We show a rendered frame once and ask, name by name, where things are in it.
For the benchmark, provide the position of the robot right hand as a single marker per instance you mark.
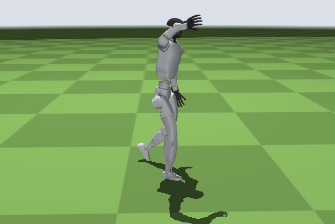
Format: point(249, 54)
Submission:
point(190, 22)

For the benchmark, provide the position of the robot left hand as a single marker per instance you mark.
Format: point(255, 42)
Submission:
point(178, 97)

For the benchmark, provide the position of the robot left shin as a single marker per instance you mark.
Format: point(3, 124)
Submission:
point(156, 139)

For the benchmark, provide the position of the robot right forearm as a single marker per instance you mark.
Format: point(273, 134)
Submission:
point(172, 31)

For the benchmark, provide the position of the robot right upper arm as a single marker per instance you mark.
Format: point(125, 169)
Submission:
point(163, 43)

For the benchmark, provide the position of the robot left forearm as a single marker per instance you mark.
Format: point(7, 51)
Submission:
point(174, 83)

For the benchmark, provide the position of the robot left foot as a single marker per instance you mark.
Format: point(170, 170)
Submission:
point(145, 153)

